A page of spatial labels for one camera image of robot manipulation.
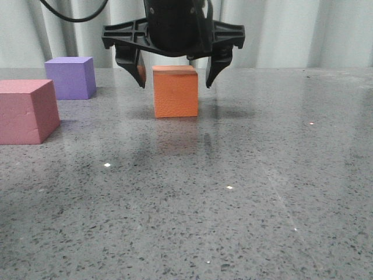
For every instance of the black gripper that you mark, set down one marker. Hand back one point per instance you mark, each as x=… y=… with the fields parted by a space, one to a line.
x=174 y=29

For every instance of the orange foam cube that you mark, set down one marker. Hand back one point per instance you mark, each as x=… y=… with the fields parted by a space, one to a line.
x=175 y=89

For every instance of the grey-white curtain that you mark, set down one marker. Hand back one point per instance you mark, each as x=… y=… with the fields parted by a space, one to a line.
x=278 y=34

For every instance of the purple foam cube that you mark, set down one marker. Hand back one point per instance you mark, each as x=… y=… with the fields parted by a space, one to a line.
x=73 y=77

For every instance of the red foam cube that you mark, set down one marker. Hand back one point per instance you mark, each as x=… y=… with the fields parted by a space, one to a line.
x=29 y=111

